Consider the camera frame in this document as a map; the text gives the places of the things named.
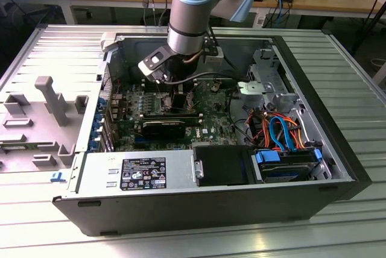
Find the green motherboard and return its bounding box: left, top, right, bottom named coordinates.
left=108, top=78, right=251, bottom=152

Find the black graphics card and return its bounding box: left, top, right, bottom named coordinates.
left=141, top=120, right=187, bottom=139

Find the grey case latch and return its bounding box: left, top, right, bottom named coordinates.
left=99, top=31, right=119, bottom=53

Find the black disk bay shroud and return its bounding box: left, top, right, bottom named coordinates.
left=192, top=145, right=253, bottom=187

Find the blue disk carrier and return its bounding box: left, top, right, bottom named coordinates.
left=254, top=148, right=324, bottom=169

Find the silver power supply unit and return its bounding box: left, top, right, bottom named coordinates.
left=68, top=149, right=197, bottom=195

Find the black and silver PC case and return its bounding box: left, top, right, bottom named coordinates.
left=51, top=24, right=373, bottom=238

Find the hard disk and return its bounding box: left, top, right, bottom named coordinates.
left=259, top=163, right=319, bottom=184

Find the grey parts rack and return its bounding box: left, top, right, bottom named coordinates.
left=0, top=75, right=90, bottom=175

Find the green RAM stick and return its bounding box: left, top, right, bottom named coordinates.
left=0, top=145, right=30, bottom=152

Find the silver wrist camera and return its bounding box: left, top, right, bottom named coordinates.
left=138, top=45, right=171, bottom=86

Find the black camera cable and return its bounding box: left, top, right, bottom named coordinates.
left=164, top=71, right=244, bottom=86

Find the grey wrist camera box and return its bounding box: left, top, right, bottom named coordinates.
left=204, top=45, right=224, bottom=65

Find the blue data wire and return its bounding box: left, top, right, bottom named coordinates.
left=268, top=115, right=298, bottom=153

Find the orange data wire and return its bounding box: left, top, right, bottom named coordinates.
left=248, top=112, right=306, bottom=150

